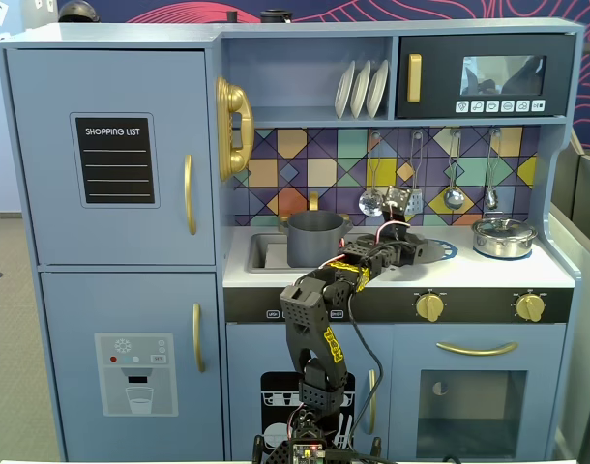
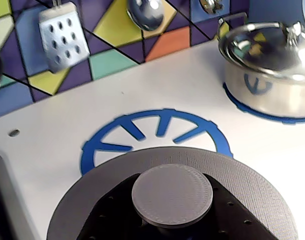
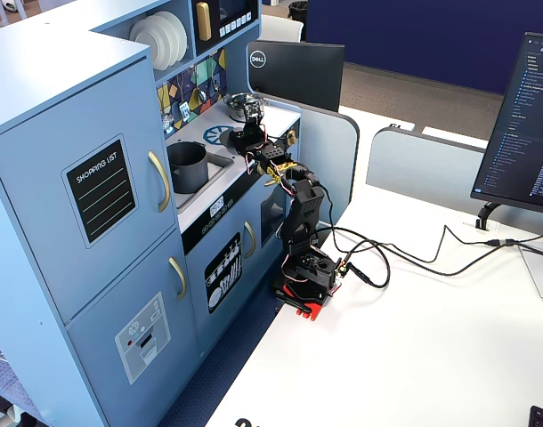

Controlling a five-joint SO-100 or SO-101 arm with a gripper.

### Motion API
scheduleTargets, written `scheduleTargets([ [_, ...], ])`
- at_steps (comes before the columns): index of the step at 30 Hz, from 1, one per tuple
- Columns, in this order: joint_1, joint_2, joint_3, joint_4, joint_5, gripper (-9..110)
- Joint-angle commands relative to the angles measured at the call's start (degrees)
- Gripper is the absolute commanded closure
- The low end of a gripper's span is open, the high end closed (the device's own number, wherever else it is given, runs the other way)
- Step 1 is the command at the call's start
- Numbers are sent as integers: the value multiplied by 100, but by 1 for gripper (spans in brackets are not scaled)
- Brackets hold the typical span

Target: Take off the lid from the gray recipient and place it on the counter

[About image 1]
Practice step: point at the small black knob object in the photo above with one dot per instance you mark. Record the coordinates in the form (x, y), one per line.
(232, 17)

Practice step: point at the gold toy telephone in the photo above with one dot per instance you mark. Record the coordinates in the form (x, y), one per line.
(232, 104)

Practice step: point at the blue oven door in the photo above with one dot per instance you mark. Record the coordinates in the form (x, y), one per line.
(406, 386)

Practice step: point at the blue toy kitchen unit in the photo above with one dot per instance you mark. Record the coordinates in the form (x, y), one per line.
(130, 36)

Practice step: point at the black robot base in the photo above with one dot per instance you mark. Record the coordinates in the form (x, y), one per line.
(304, 447)

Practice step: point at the large blue fridge door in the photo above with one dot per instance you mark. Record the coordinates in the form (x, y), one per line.
(43, 193)

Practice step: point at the hanging silver whisk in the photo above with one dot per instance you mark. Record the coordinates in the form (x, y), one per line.
(491, 198)

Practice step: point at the blue dishwasher door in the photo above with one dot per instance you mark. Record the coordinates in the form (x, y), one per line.
(246, 353)

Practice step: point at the steel ladle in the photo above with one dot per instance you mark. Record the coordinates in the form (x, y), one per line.
(453, 198)

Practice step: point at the white plate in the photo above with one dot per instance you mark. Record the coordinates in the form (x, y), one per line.
(377, 89)
(360, 89)
(343, 92)

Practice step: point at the black shopping list board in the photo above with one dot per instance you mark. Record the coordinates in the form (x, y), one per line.
(115, 159)

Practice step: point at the gold faucet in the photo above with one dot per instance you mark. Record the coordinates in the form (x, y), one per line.
(314, 200)

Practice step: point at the shiny steel pot lid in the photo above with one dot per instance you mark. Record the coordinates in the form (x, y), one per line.
(503, 227)

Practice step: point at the gray cooking pot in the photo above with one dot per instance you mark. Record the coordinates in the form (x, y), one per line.
(314, 241)

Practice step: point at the black microwave door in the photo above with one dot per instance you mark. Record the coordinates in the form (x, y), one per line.
(440, 77)

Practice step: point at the black helmet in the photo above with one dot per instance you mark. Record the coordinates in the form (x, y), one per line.
(77, 12)

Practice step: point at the black cylinder object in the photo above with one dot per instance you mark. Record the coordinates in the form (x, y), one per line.
(275, 17)

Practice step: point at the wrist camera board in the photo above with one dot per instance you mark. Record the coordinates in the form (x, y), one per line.
(397, 199)

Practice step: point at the gray side cabinet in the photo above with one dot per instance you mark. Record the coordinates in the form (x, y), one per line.
(585, 203)

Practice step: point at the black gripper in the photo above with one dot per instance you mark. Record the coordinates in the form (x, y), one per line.
(419, 251)

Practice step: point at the steel slotted spatula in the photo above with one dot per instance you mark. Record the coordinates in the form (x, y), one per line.
(415, 203)

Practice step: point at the blue freezer door with dispenser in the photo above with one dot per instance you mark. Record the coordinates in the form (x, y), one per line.
(67, 314)

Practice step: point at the steel skimmer spoon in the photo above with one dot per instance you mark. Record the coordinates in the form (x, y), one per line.
(370, 203)

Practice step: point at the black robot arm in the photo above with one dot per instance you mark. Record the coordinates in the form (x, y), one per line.
(309, 314)

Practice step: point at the gray sink basin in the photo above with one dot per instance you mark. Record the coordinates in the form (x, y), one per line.
(268, 253)

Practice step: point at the gold stove knob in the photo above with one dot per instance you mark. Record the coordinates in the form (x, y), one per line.
(429, 307)
(530, 307)

